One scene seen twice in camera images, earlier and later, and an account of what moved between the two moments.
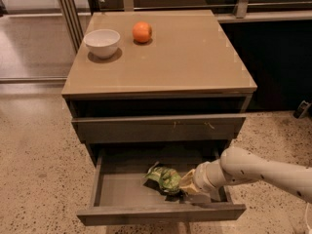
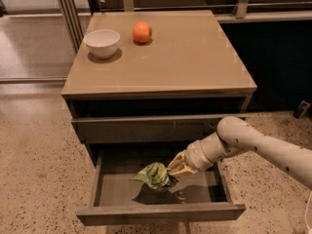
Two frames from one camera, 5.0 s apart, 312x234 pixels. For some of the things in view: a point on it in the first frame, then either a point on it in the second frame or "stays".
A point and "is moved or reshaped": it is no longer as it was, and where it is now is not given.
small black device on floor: [302, 108] stays
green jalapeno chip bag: [167, 177] is moved or reshaped
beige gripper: [200, 178] -> [194, 156]
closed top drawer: [107, 130] stays
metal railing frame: [73, 23] stays
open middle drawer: [121, 193] stays
